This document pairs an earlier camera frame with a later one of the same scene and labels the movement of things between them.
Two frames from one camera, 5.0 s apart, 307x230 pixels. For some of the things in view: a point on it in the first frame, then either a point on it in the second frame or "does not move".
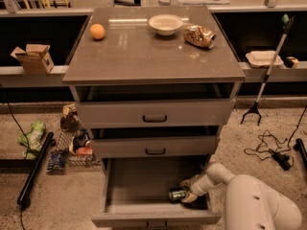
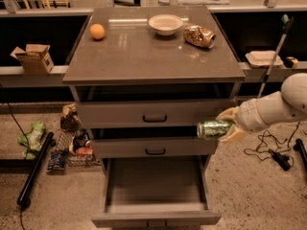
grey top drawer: [154, 112] does not move
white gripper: [199, 188] → [247, 114]
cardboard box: [35, 59] does not move
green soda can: [177, 194] → [208, 129]
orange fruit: [97, 31] does not move
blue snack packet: [56, 160] does not move
